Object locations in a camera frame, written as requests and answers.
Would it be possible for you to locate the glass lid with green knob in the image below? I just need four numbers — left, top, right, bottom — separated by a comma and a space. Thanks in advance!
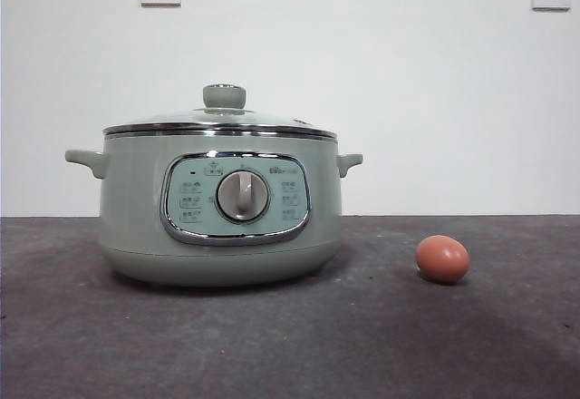
101, 83, 339, 140

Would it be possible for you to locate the brown egg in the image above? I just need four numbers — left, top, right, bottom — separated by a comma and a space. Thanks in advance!
415, 234, 471, 285

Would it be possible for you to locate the green electric cooking pot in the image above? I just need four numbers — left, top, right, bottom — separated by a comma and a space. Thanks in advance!
64, 122, 364, 287

